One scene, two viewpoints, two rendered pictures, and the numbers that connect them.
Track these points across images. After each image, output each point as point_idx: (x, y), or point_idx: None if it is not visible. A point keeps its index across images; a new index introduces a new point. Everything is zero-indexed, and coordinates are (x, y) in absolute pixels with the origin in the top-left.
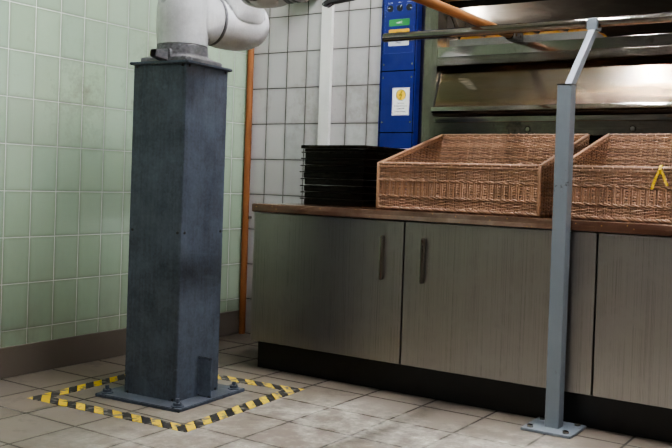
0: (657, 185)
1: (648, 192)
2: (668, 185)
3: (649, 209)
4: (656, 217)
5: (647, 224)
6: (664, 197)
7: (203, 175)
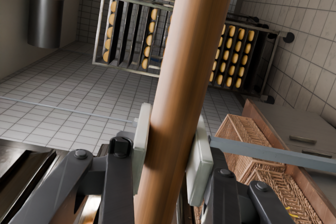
0: (291, 216)
1: (300, 222)
2: (289, 206)
3: (313, 223)
4: (316, 220)
5: (329, 210)
6: (298, 214)
7: None
